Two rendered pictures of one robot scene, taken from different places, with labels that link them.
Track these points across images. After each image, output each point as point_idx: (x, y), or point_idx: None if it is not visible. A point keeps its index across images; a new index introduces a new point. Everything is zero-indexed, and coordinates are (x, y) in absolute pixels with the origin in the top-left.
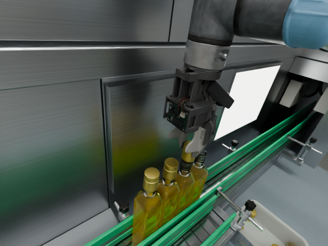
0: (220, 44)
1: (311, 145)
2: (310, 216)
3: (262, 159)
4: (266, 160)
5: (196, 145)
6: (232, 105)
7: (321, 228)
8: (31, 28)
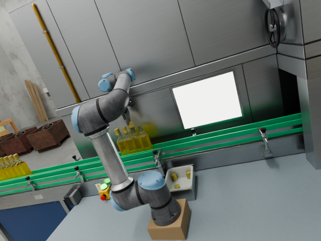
0: (109, 91)
1: (264, 135)
2: (238, 191)
3: (218, 144)
4: (228, 147)
5: (123, 119)
6: (186, 105)
7: (235, 199)
8: (94, 94)
